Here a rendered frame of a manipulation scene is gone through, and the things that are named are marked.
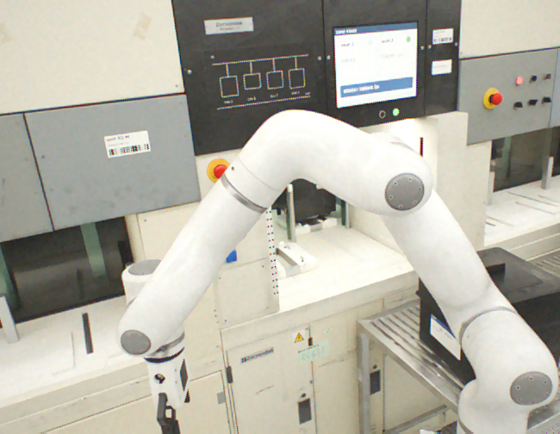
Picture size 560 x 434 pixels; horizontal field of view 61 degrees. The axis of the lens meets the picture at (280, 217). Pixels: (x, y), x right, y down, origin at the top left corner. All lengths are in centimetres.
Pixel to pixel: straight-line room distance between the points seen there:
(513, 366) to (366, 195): 37
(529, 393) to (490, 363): 7
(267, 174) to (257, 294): 80
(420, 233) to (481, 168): 107
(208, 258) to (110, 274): 107
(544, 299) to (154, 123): 106
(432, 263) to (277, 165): 29
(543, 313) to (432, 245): 67
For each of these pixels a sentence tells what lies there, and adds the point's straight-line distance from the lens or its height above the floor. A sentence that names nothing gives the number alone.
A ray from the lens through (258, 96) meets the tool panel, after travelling 129.
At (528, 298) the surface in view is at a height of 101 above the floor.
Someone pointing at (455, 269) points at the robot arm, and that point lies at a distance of 80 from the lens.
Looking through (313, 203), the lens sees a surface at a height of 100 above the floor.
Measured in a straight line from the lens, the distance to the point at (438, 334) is 148.
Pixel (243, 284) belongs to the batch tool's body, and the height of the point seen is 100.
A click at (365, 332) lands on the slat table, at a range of 163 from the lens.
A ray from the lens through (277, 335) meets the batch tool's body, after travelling 155.
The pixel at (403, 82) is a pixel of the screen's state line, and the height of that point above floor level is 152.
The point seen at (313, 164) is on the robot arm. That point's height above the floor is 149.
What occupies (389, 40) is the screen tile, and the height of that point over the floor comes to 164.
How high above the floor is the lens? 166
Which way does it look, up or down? 20 degrees down
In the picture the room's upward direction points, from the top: 5 degrees counter-clockwise
